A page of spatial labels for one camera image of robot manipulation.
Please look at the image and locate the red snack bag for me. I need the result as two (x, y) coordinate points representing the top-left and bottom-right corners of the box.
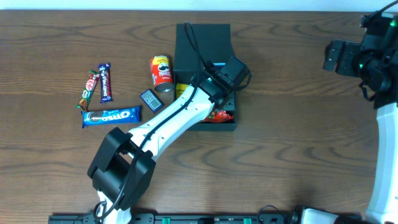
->
(203, 110), (234, 123)

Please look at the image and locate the yellow snack bag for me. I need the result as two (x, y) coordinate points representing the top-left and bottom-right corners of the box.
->
(175, 83), (189, 98)

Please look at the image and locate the black gift box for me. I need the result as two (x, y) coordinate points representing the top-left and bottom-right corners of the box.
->
(172, 23), (238, 132)

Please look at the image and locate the red Pringles can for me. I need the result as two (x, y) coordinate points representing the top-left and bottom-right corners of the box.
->
(150, 55), (174, 92)

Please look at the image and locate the blue Oreo cookie pack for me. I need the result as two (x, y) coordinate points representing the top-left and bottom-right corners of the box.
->
(81, 106), (141, 128)

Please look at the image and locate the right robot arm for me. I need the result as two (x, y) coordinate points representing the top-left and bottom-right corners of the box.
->
(323, 11), (397, 223)

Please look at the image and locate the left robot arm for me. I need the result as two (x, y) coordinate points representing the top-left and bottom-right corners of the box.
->
(87, 56), (251, 223)

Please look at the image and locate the small dark blue packet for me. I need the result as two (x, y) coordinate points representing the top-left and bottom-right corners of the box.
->
(140, 89), (164, 113)

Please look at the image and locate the purple Dairy Milk bar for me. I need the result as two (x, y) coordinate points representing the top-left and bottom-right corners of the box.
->
(98, 63), (113, 103)

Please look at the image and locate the KitKat chocolate bar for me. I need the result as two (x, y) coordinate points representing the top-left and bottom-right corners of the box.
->
(75, 70), (100, 111)

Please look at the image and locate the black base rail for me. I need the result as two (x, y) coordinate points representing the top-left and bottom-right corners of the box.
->
(48, 213), (289, 224)

